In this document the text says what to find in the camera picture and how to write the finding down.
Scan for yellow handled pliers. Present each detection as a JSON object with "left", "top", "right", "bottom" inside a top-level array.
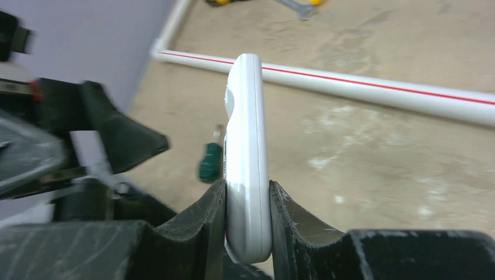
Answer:
[{"left": 205, "top": 0, "right": 246, "bottom": 7}]

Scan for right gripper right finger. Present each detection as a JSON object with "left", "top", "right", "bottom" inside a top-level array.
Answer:
[{"left": 270, "top": 181, "right": 494, "bottom": 279}]

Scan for green stubby screwdriver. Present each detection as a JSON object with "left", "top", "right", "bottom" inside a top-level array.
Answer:
[{"left": 198, "top": 124, "right": 224, "bottom": 184}]

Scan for white PVC pipe frame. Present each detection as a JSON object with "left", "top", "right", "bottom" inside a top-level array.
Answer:
[{"left": 151, "top": 1, "right": 494, "bottom": 127}]

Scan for white remote control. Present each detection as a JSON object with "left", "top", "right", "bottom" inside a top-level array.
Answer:
[{"left": 223, "top": 54, "right": 272, "bottom": 264}]

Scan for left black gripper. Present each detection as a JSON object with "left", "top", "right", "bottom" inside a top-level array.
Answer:
[{"left": 1, "top": 78, "right": 170, "bottom": 195}]

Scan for silver wrench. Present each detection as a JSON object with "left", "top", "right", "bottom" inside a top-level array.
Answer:
[{"left": 277, "top": 0, "right": 318, "bottom": 21}]

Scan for yellow screwdriver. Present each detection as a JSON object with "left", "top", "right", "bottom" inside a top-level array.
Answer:
[{"left": 309, "top": 0, "right": 325, "bottom": 6}]

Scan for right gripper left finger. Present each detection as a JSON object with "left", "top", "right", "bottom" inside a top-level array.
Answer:
[{"left": 1, "top": 181, "right": 225, "bottom": 279}]

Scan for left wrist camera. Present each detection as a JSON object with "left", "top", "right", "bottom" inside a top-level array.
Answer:
[{"left": 0, "top": 9, "right": 37, "bottom": 96}]

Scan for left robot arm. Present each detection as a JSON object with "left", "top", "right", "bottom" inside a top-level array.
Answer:
[{"left": 1, "top": 78, "right": 174, "bottom": 226}]

